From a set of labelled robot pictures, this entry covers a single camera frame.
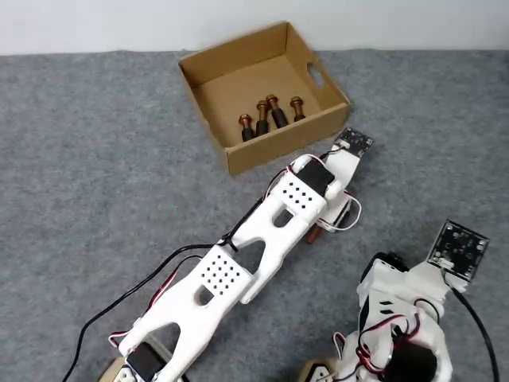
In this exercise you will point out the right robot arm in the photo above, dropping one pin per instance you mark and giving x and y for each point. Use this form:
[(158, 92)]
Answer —
[(381, 318)]

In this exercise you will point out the copper bolt in black sleeve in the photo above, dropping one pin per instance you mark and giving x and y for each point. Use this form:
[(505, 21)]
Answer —
[(247, 129), (262, 119), (278, 115), (297, 109)]

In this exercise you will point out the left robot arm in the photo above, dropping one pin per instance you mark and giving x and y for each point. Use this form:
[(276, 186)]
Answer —
[(222, 270)]

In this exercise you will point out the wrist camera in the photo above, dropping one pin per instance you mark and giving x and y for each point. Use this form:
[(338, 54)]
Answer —
[(355, 142), (459, 248)]

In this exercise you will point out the brown cardboard box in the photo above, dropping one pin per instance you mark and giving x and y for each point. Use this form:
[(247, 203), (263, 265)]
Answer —
[(242, 75)]

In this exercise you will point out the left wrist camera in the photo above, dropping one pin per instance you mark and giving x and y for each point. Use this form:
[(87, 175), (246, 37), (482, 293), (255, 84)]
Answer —
[(355, 142)]

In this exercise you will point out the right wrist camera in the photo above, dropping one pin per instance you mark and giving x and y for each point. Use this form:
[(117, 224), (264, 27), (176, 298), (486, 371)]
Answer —
[(459, 248)]

